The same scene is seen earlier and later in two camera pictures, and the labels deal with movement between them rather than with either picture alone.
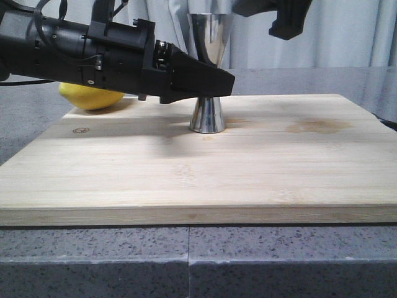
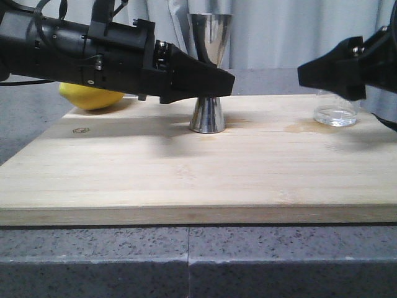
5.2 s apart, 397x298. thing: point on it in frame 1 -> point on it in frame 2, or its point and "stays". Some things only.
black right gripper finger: [290, 18] -> [347, 69]
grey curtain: [336, 34] stays
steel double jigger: [210, 33] stays
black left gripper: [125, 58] stays
